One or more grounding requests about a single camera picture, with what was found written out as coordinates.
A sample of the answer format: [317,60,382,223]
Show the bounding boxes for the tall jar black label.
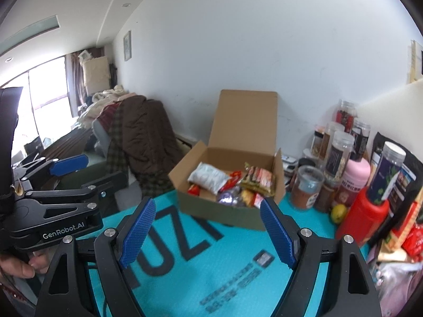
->
[325,130,355,180]

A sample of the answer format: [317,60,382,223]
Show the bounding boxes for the tall jar purple label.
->
[367,141,406,205]

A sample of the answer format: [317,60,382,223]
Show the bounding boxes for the framed wall picture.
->
[123,30,132,62]

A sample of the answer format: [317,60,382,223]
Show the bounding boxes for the person's left hand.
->
[0,251,50,279]

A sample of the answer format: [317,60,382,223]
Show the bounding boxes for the red bottle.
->
[335,187,390,246]

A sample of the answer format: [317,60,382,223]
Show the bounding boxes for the clear jar brown powder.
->
[291,166,324,209]

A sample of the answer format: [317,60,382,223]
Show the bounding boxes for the wooden frame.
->
[410,40,423,83]

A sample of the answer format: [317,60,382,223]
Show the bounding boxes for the dark green sofa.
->
[59,162,109,189]

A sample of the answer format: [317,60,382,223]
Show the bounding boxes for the tall jar brown label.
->
[322,122,346,169]

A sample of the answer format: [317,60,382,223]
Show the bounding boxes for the brown labelled jar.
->
[314,180,338,213]

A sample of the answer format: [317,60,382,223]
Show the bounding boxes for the pink bottle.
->
[334,158,371,208]

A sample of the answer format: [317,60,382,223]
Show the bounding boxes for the cardboard box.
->
[168,89,285,232]

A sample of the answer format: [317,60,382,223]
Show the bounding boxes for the teal printed mat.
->
[84,188,371,317]

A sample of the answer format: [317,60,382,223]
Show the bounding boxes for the red foil packet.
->
[401,223,423,255]

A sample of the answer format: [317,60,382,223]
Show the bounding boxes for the clear jar dark contents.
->
[350,119,371,161]

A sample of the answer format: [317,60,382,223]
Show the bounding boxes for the brown curtain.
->
[64,51,88,118]

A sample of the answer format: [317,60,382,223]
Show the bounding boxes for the beige cushion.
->
[81,56,111,95]

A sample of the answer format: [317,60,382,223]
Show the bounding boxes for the red striped cloth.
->
[99,102,121,129]

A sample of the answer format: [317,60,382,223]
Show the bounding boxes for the pile of beige clothes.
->
[76,85,128,129]

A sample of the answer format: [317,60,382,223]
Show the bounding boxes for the brown jacket on chair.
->
[117,95,184,189]

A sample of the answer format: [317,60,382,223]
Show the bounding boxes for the green fruit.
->
[330,204,347,223]

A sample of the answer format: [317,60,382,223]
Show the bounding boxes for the white purple snack packet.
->
[216,187,245,207]

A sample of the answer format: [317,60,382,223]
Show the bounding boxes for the white grey-print snack packet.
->
[188,162,229,195]

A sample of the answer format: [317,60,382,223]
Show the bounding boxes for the window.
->
[13,58,71,159]

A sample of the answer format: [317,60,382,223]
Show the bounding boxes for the pink plastic bag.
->
[373,261,423,317]

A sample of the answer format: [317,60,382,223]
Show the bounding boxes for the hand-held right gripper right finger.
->
[260,197,382,317]

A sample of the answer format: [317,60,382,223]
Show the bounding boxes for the yellow red carton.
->
[385,201,419,251]

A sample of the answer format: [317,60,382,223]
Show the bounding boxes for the yellow biscuit packet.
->
[241,190,265,208]

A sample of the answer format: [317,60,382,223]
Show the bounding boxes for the black paper bag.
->
[23,137,45,159]

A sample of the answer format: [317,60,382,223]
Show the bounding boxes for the clear jar red contents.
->
[336,100,358,133]

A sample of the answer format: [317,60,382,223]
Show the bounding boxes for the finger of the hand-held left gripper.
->
[13,155,89,192]
[15,171,128,220]

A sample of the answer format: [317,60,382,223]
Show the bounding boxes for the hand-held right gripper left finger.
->
[35,196,157,317]

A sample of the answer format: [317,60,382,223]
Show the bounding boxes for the small jar brown contents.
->
[311,129,326,159]

